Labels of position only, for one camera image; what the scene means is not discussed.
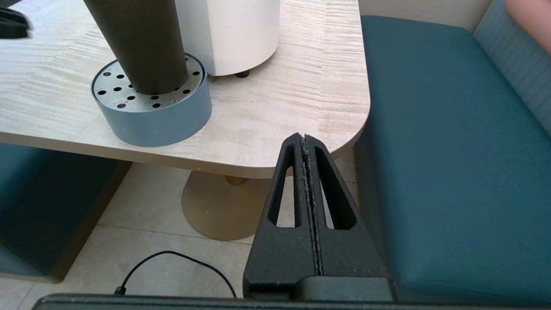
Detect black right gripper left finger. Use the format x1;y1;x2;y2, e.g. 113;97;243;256
243;133;322;299

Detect large blue-grey perforated drip tray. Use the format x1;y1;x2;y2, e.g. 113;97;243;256
91;53;213;148

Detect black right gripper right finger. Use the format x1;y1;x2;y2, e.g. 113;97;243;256
305;135;390;277

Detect black cable on floor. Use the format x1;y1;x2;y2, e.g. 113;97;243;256
114;251;238;298

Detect black tapered cup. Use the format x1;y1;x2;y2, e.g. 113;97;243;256
83;0;189;96

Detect teal bench beside water dispenser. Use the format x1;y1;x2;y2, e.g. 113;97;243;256
354;0;551;307

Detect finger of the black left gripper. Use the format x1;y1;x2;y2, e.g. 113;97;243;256
0;8;33;40

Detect large white water dispenser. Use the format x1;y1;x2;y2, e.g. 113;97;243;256
174;0;281;78

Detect short pink bolster cushion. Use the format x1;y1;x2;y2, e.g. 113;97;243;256
505;0;551;55

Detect tan table pedestal base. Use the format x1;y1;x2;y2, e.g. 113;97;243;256
182;170;276;241

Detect teal bench with snack packet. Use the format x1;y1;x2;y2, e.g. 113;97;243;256
0;143;132;284

